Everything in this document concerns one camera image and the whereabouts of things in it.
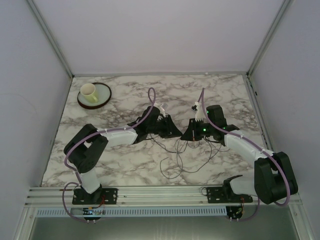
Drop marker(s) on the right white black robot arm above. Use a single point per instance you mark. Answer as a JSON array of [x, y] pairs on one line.
[[272, 179]]

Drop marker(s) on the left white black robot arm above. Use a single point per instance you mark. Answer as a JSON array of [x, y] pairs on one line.
[[87, 146]]

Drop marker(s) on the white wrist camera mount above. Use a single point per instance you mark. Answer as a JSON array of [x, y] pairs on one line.
[[162, 108], [199, 113]]

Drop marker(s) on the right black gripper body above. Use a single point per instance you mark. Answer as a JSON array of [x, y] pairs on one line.
[[199, 129]]

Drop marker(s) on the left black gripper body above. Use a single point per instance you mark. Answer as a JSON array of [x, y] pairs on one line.
[[163, 127]]

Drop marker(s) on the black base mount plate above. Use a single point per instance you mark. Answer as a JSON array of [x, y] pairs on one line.
[[103, 195], [221, 194]]

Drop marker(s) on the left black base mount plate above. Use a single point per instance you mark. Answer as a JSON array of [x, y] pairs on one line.
[[103, 195]]

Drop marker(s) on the left aluminium frame post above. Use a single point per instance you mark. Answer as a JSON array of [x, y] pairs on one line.
[[49, 36]]

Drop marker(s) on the white plate with dark rim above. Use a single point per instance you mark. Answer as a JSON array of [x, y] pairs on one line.
[[104, 95]]

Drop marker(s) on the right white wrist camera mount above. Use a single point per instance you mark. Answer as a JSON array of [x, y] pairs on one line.
[[199, 113]]

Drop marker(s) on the blue slotted cable duct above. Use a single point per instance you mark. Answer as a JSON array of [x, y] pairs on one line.
[[157, 211]]

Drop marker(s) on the right aluminium frame post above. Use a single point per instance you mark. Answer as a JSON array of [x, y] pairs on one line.
[[285, 6]]

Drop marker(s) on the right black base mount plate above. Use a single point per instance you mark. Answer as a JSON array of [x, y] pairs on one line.
[[221, 194]]

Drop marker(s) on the yellow-green mug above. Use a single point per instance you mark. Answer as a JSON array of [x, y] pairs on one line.
[[88, 91]]

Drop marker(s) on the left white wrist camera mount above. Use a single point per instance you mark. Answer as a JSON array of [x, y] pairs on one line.
[[162, 108]]

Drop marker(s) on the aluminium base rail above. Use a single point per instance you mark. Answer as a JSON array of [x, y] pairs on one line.
[[127, 196]]

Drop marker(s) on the aluminium frame post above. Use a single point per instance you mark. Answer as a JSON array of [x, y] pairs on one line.
[[285, 6], [49, 36]]

